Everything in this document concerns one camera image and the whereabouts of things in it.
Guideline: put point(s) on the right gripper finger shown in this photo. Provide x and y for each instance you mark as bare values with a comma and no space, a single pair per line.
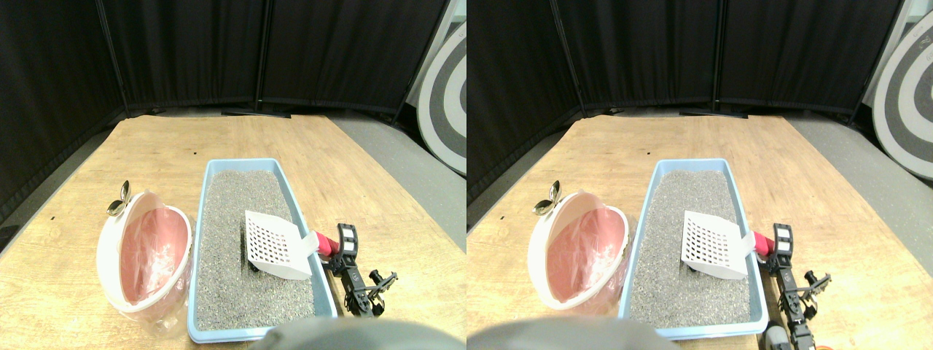
783,238
348,239

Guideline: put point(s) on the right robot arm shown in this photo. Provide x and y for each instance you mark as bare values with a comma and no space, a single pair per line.
798,321
361,302

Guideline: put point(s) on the blue litter tray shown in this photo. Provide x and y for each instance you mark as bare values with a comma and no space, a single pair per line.
226,292
656,292

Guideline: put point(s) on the black curtain stand foot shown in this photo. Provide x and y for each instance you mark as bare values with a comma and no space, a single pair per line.
711,113
255,113

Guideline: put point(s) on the grey and white ringed disc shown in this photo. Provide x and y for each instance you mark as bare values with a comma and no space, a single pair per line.
904,102
444,102

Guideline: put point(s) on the white bin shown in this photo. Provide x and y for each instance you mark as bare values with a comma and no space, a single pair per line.
543,255
109,255

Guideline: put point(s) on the black curtain stand pole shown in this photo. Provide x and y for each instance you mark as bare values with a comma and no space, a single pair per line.
110,55
566,55
719,51
264,51
878,58
423,58

